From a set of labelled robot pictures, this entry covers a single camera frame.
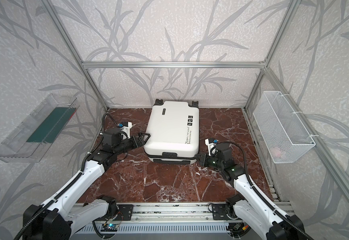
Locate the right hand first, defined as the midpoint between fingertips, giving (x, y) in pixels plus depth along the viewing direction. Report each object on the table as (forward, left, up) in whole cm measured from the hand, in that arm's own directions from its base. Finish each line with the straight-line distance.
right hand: (196, 152), depth 80 cm
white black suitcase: (+12, +12, +7) cm, 18 cm away
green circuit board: (-32, +43, -14) cm, 55 cm away
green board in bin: (+2, +64, +22) cm, 68 cm away
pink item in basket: (-3, -39, +7) cm, 39 cm away
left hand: (+7, +26, +8) cm, 28 cm away
